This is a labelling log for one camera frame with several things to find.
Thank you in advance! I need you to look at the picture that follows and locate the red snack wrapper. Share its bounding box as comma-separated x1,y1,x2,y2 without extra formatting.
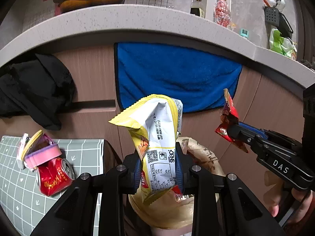
215,89,249,153

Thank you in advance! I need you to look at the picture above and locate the yellow chip bag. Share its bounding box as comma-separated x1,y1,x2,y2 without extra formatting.
109,94,183,205

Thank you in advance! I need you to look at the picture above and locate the purple pink sponge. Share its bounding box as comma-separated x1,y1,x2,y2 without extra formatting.
24,134,62,169

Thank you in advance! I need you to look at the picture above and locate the yellow round sponge pad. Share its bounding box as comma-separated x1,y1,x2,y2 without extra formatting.
21,129,44,161

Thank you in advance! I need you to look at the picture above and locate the right hand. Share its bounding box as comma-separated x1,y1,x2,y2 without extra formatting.
263,171,314,225

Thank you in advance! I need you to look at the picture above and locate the blue towel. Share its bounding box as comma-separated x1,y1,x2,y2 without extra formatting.
114,42,242,113

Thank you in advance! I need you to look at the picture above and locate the crushed red soda can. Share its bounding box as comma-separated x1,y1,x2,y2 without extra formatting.
37,157,76,197

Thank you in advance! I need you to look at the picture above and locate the green plastic bag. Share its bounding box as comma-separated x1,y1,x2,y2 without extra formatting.
269,28,297,60

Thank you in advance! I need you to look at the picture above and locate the small teal timer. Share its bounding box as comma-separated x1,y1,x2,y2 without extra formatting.
240,28,249,39

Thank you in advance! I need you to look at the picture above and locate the green grid tablecloth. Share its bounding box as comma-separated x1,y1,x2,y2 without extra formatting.
1,135,105,235

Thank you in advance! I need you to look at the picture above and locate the black utensil rack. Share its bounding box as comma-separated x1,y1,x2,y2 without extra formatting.
263,0,294,39

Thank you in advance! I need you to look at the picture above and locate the pink cartoon tissue pack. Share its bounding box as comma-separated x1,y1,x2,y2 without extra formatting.
17,133,29,170

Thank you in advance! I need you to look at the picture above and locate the red orange-capped bottle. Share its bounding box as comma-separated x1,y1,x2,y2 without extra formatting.
214,0,233,30

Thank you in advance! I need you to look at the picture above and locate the dark sauce bottle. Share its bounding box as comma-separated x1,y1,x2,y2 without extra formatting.
190,0,206,18

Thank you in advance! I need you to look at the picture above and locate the black jacket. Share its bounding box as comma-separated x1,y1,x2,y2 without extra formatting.
1,53,76,131

